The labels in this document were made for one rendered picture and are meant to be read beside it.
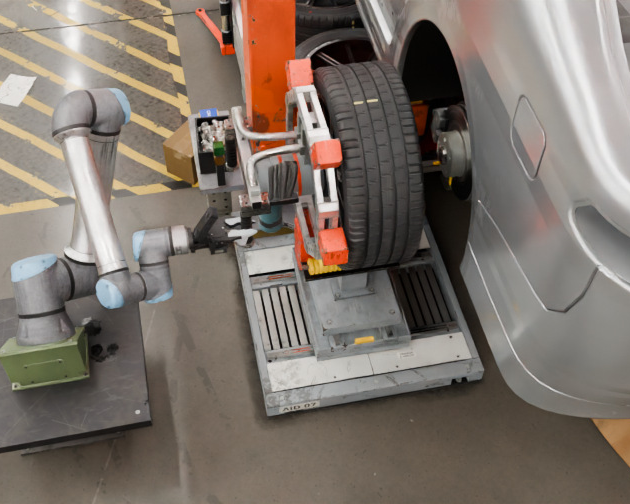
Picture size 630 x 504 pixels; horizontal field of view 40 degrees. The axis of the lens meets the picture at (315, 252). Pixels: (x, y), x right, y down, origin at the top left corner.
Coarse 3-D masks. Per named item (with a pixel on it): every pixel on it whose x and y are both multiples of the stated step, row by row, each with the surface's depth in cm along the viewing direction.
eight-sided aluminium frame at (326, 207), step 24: (288, 96) 280; (312, 96) 261; (288, 120) 290; (288, 144) 298; (312, 144) 250; (312, 168) 254; (336, 192) 253; (312, 216) 297; (336, 216) 255; (312, 240) 290
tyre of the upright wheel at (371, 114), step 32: (352, 64) 269; (384, 64) 266; (352, 96) 253; (384, 96) 253; (352, 128) 248; (384, 128) 249; (416, 128) 251; (352, 160) 247; (384, 160) 248; (416, 160) 250; (352, 192) 248; (384, 192) 250; (416, 192) 252; (352, 224) 253; (384, 224) 255; (416, 224) 257; (352, 256) 263; (384, 256) 267
